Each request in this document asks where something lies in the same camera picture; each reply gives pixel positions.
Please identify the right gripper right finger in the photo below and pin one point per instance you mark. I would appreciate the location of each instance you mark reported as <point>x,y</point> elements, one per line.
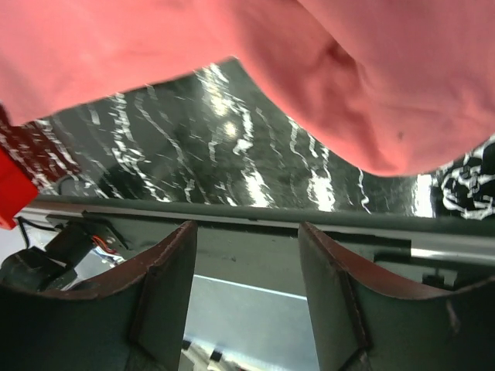
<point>365,317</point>

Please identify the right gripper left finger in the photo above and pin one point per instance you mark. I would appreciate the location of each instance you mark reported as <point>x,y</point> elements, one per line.
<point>131,317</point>

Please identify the pink t shirt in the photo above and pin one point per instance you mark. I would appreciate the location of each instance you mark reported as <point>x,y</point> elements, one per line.
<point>392,87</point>

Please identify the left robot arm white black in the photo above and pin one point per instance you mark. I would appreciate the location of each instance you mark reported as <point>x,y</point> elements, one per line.
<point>54,266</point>

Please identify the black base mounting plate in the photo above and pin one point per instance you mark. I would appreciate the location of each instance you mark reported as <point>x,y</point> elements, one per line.
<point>259,247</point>

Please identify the red plastic bin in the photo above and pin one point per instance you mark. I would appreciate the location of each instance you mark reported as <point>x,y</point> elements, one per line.
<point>17,191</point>

